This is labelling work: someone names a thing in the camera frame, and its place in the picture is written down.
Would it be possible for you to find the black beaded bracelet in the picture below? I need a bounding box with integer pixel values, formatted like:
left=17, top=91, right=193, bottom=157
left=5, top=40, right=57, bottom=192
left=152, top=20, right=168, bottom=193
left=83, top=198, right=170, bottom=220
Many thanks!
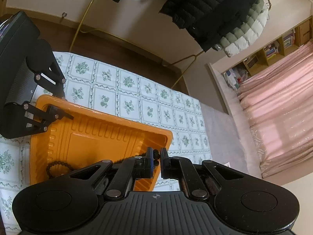
left=46, top=160, right=76, bottom=179

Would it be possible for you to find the orange plastic tray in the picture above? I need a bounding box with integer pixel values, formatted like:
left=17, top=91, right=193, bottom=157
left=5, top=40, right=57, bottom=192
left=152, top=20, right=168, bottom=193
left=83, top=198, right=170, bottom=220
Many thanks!
left=30, top=95, right=172, bottom=185

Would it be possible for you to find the green floral tablecloth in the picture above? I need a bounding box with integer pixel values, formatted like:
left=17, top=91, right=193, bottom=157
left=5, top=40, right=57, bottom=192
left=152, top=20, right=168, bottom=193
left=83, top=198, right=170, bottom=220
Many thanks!
left=1, top=52, right=212, bottom=234

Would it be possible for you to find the pink curtain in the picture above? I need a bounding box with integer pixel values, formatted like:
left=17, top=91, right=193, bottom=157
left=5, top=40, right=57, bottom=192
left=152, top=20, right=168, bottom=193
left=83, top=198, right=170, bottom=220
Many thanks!
left=238, top=41, right=312, bottom=178

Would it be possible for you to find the plastic bag on sill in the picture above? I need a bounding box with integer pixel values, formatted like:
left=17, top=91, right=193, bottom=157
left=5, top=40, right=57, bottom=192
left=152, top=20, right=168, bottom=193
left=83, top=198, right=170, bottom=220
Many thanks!
left=223, top=66, right=248, bottom=91

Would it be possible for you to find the gold metal coat rack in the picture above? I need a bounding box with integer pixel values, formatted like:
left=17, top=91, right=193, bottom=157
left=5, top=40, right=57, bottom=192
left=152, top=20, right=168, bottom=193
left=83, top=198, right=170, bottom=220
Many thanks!
left=69, top=0, right=300, bottom=90

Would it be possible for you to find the wooden bookshelf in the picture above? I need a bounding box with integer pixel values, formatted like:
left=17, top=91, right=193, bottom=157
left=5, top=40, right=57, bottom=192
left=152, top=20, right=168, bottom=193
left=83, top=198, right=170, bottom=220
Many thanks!
left=232, top=17, right=312, bottom=76

